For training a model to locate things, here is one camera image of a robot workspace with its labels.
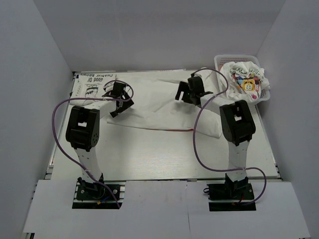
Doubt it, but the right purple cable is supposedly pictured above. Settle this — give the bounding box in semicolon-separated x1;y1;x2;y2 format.
190;68;269;205

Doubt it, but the folded Charlie Brown t-shirt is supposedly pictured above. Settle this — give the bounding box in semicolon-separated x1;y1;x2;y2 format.
70;73;117;98

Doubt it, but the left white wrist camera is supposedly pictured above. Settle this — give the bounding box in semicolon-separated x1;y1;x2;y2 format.
103;80;115;92

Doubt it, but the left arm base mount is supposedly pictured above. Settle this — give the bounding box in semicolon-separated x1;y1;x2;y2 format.
72;182;125;210

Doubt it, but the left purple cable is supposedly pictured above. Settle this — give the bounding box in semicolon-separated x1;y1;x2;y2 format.
52;80;135;209

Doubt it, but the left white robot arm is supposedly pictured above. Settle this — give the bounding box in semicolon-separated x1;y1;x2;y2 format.
66;80;134;199

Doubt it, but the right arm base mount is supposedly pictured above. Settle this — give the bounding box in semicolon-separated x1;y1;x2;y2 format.
203;183;256;212

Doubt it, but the white t-shirt red print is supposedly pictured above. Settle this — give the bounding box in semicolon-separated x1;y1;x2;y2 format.
106;72;222;138

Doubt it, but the white plastic basket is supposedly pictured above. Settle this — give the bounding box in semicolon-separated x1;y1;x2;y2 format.
214;54;271;105

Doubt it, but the white t-shirt colourful cartoon print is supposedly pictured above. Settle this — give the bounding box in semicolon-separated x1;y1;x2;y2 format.
219;61;272;105

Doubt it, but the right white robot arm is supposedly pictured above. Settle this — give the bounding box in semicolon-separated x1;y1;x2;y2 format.
175;74;256;199

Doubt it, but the purple cable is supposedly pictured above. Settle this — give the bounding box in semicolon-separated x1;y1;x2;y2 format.
190;68;269;205
52;80;135;209

